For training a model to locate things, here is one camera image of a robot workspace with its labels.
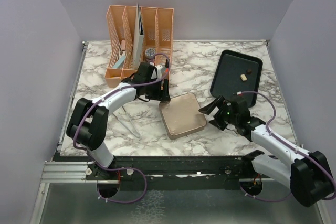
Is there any gold chocolate tin box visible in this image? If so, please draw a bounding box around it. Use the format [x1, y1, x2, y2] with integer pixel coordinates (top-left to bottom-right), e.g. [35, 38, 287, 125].
[165, 124, 206, 140]

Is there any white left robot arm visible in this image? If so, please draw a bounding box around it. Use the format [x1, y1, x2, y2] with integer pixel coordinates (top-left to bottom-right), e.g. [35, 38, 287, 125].
[66, 61, 170, 179]

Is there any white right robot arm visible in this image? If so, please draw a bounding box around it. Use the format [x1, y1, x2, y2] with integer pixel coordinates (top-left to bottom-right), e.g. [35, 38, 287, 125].
[199, 93, 335, 207]

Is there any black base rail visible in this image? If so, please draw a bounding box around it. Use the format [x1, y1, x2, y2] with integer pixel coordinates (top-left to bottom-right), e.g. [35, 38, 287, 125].
[54, 150, 263, 191]

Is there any black plastic tray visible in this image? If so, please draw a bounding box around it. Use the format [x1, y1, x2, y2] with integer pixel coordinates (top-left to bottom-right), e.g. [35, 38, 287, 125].
[210, 50, 263, 98]

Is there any small round patterned jar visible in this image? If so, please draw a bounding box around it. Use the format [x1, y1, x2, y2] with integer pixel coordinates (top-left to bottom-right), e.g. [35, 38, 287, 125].
[144, 47, 156, 61]

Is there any cream square chocolate piece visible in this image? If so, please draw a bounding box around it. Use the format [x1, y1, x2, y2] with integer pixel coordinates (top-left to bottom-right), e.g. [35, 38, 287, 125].
[240, 74, 247, 82]

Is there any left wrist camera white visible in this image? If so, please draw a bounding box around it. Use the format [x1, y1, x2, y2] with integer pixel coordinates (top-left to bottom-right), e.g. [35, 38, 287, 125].
[150, 62, 167, 79]

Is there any rose gold tin lid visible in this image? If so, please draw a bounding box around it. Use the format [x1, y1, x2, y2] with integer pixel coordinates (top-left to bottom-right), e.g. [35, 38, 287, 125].
[159, 93, 207, 128]

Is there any pink stapler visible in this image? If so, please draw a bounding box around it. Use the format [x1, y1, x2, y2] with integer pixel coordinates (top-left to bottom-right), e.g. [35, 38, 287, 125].
[119, 40, 126, 58]

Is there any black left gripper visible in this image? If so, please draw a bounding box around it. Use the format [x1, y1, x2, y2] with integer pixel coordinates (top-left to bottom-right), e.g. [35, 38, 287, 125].
[145, 77, 171, 101]

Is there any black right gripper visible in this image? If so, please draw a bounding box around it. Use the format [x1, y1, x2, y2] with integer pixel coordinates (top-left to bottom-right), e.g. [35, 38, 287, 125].
[199, 95, 238, 130]

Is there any white upright booklet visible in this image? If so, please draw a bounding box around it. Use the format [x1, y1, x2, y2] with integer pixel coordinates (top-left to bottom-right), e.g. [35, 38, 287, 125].
[132, 3, 144, 69]

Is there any peach plastic desk organizer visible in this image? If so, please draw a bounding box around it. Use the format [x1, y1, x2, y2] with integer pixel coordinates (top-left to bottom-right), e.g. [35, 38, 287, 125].
[105, 5, 174, 88]

